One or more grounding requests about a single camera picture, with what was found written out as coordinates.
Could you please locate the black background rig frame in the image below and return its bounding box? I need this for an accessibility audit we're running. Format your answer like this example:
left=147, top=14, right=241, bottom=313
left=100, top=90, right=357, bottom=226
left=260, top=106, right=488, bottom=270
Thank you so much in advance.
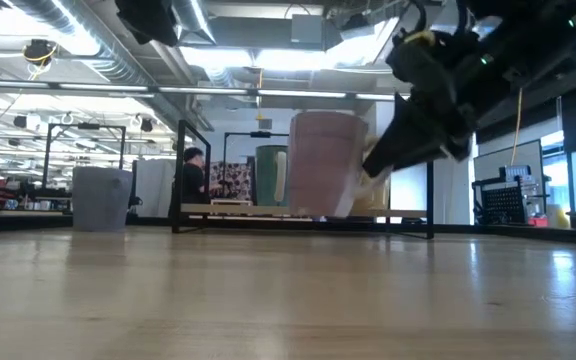
left=221, top=130, right=290, bottom=201
left=42, top=122, right=127, bottom=191

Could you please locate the yellow container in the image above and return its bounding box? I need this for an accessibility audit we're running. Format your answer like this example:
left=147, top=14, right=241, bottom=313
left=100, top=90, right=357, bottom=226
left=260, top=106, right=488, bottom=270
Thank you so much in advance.
left=546, top=203, right=572, bottom=230

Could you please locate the patterned panel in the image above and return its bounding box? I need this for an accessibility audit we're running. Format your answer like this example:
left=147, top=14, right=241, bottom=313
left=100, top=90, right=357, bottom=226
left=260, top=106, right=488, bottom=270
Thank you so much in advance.
left=209, top=160, right=255, bottom=202

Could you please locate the green mug white handle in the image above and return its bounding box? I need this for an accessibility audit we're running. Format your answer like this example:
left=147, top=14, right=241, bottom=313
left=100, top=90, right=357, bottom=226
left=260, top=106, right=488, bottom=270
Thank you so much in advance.
left=254, top=144, right=290, bottom=207

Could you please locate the person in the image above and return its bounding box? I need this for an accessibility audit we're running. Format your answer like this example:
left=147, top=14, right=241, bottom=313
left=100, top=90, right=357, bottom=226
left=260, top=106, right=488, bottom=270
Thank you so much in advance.
left=181, top=146, right=210, bottom=205

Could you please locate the yellow tape tag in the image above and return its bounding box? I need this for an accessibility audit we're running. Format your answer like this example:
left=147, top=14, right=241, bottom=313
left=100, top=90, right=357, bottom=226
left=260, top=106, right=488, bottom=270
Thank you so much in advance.
left=403, top=29, right=437, bottom=45

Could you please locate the black perforated basket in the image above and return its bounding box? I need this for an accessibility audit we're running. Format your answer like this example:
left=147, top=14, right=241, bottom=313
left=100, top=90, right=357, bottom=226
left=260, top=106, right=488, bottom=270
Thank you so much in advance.
left=471, top=167, right=552, bottom=226

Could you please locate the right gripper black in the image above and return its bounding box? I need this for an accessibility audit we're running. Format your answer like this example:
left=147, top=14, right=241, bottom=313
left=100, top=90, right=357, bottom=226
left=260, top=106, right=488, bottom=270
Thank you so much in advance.
left=361, top=33, right=477, bottom=179

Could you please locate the wooden shelf board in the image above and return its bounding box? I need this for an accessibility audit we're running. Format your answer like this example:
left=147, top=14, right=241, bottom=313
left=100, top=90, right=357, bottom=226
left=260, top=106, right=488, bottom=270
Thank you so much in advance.
left=180, top=202, right=428, bottom=220

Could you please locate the black metal shelf frame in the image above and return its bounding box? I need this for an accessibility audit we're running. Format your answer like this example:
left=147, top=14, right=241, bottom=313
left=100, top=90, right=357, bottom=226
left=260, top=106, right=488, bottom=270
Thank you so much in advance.
left=171, top=119, right=435, bottom=240

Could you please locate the overhead light bar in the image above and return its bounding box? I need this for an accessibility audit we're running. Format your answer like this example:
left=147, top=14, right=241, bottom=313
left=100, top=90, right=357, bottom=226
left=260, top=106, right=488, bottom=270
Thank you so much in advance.
left=0, top=78, right=399, bottom=102

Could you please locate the pink mug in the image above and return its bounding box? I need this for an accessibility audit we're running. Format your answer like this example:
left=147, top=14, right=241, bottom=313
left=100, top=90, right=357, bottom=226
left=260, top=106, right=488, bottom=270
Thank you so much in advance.
left=287, top=110, right=370, bottom=219

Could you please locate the yellow hanging cable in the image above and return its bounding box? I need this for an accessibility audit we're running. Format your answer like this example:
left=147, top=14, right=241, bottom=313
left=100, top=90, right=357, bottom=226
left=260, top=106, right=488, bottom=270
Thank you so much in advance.
left=509, top=87, right=525, bottom=167

